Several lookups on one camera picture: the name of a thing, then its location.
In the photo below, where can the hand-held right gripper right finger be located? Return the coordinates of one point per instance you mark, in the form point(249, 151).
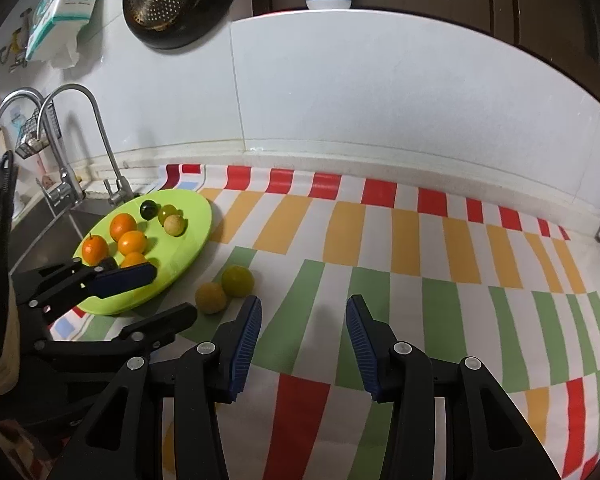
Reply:
point(362, 350)

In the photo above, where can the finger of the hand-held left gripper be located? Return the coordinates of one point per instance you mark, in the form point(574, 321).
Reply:
point(170, 317)
point(125, 277)

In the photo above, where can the dark wooden cabinet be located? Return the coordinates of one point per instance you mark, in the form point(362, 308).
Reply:
point(480, 0)

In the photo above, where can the colourful checked tablecloth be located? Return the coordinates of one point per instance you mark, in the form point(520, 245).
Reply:
point(380, 270)

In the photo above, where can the yellow-brown round fruit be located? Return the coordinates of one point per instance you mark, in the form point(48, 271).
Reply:
point(211, 297)

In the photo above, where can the black frying pan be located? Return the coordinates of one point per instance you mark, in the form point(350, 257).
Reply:
point(220, 5)

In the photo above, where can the steel sink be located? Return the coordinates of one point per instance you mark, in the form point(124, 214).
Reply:
point(55, 235)

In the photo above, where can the dark purple plum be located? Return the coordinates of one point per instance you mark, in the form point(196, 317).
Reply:
point(149, 208)

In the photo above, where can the teal and white tissue pack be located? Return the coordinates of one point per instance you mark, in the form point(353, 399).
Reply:
point(65, 5)

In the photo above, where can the steel gooseneck faucet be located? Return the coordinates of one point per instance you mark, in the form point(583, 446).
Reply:
point(100, 125)
point(10, 100)

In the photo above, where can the yellow wall hooks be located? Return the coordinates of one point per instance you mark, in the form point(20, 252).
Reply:
point(17, 45)

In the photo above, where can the small green fruit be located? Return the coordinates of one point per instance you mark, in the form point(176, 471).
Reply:
point(167, 210)

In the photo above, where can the light green round plate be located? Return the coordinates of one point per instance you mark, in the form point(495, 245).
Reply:
point(190, 230)

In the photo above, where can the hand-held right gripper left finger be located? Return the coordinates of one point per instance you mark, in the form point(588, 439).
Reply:
point(242, 350)

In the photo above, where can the small yellow-green fruit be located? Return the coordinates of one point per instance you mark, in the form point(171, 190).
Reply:
point(175, 225)

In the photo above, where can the large green orange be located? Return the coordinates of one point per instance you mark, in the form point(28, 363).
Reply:
point(237, 280)

